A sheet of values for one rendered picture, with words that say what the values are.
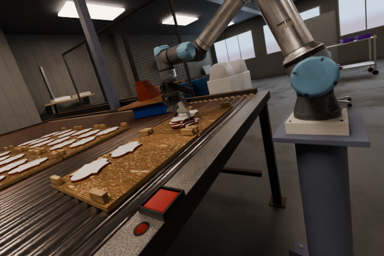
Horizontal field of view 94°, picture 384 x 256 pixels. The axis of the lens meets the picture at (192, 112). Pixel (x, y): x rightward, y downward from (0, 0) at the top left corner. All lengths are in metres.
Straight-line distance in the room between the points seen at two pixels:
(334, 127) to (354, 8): 9.07
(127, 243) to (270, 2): 0.69
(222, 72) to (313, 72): 3.92
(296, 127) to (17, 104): 5.09
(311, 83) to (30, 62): 5.95
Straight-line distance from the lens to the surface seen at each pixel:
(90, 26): 2.80
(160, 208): 0.42
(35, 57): 6.14
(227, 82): 4.42
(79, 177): 0.71
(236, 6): 0.84
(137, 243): 0.40
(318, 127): 0.75
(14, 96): 5.25
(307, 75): 0.61
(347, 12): 9.72
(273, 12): 0.65
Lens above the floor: 1.18
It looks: 12 degrees down
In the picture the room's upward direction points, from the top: 14 degrees counter-clockwise
